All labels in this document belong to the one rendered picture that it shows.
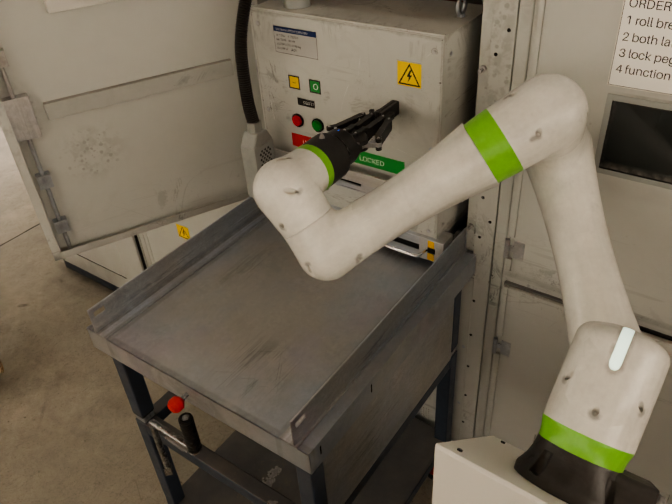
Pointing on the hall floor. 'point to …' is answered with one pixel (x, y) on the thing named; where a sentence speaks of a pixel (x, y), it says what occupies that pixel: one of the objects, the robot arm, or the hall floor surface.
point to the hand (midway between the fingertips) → (387, 112)
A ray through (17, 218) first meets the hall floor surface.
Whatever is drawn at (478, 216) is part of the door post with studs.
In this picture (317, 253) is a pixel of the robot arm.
